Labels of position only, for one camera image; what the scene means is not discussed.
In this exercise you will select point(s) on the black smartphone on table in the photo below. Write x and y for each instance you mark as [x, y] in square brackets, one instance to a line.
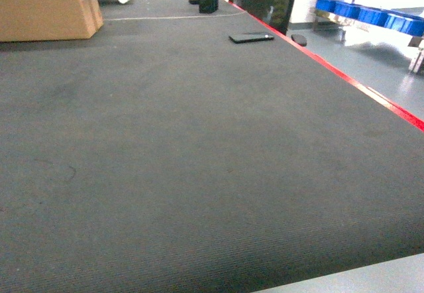
[250, 37]

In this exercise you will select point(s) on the large cardboard box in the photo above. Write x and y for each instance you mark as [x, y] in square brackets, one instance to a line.
[42, 20]

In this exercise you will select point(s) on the blue bins on far rack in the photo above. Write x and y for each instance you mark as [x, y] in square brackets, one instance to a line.
[350, 14]

